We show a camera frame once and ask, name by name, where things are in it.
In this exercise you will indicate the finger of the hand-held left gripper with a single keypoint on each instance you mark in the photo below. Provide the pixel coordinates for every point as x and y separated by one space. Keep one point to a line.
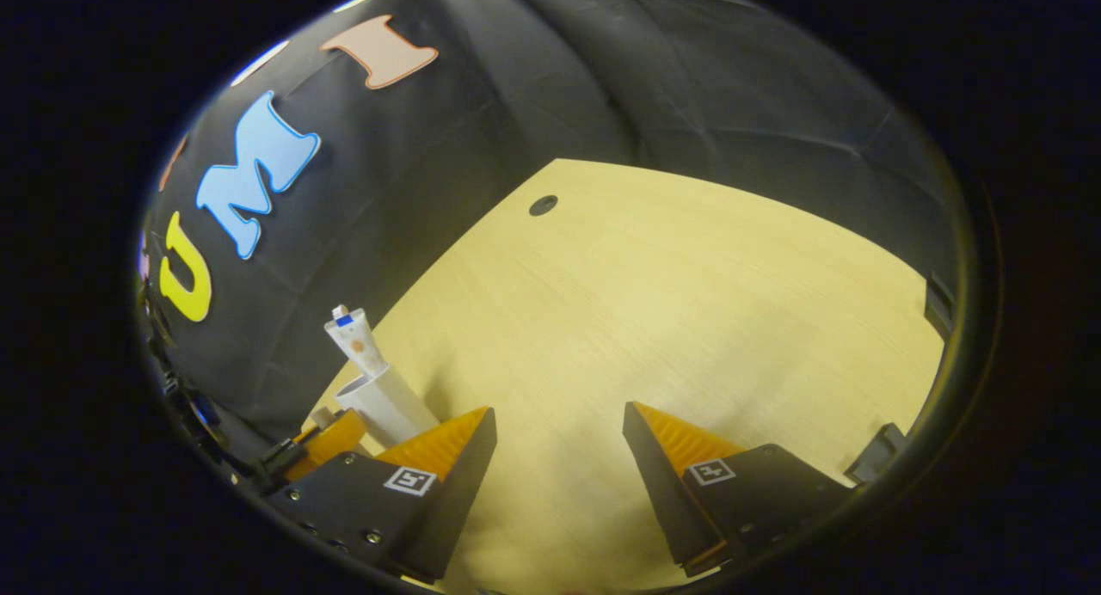
331 444

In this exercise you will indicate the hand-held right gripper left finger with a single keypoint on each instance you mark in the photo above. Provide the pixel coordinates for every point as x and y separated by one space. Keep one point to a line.
456 492

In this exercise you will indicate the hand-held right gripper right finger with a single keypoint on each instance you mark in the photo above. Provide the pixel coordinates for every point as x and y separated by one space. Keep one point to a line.
658 492

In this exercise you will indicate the white toothpaste tube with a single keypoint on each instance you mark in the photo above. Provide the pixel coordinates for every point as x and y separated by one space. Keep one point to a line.
361 346

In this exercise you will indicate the light wooden desktop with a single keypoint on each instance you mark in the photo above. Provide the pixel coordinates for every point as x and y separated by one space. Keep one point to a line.
688 320

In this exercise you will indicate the dark block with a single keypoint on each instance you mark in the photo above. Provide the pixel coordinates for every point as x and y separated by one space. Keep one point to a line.
939 307
877 456

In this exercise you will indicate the black backdrop cloth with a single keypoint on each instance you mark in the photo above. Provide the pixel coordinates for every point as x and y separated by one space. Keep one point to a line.
688 79

